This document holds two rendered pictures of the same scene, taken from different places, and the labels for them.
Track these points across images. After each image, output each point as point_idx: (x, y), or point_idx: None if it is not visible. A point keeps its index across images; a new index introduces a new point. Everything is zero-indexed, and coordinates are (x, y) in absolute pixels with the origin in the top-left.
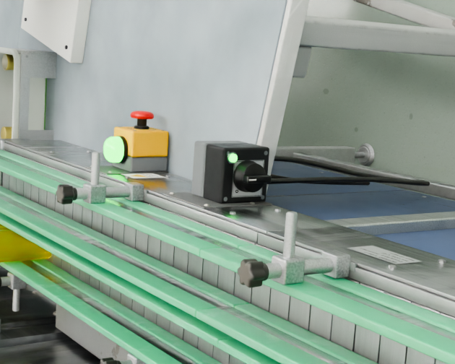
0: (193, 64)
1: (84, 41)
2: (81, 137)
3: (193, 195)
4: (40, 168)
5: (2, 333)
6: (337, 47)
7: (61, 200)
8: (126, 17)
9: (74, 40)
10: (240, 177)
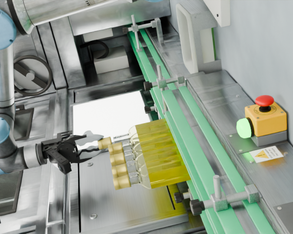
0: None
1: (229, 10)
2: (236, 75)
3: None
4: (200, 124)
5: (190, 220)
6: None
7: (193, 213)
8: (252, 7)
9: (221, 12)
10: None
